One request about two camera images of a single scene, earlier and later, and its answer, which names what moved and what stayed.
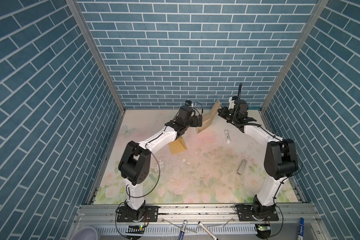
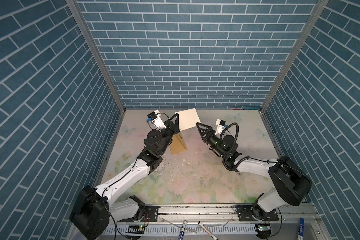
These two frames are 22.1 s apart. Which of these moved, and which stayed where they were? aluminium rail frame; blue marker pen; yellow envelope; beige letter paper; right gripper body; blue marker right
Moved: right gripper body; beige letter paper
Stayed: blue marker right; blue marker pen; yellow envelope; aluminium rail frame
